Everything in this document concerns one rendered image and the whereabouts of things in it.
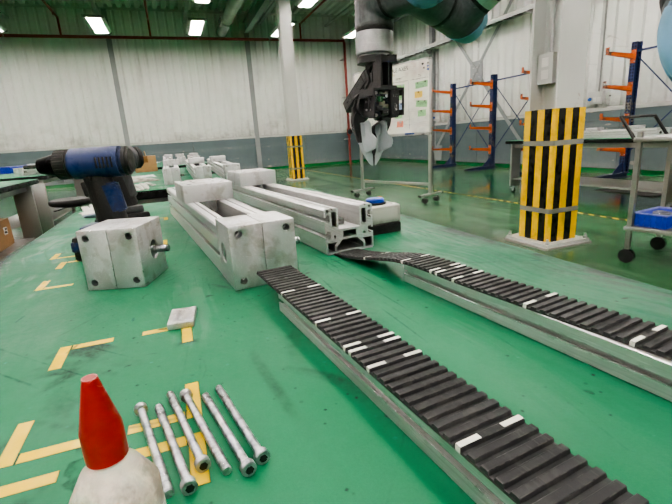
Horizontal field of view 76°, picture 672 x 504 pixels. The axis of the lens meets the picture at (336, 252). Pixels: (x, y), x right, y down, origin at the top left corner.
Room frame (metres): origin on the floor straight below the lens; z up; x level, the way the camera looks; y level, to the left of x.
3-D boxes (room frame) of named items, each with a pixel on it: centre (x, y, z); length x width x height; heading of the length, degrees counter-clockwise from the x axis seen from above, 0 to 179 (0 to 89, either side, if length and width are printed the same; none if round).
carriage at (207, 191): (1.05, 0.32, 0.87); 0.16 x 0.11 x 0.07; 25
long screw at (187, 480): (0.26, 0.13, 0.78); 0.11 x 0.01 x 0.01; 31
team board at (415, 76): (6.70, -0.97, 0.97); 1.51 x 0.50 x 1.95; 40
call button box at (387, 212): (0.94, -0.09, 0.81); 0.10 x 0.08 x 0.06; 115
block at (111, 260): (0.69, 0.33, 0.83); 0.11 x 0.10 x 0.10; 91
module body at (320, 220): (1.14, 0.14, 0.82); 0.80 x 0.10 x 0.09; 25
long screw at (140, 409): (0.26, 0.14, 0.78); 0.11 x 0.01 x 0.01; 32
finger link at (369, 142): (0.91, -0.09, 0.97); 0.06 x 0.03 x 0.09; 25
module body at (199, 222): (1.05, 0.32, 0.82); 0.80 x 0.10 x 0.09; 25
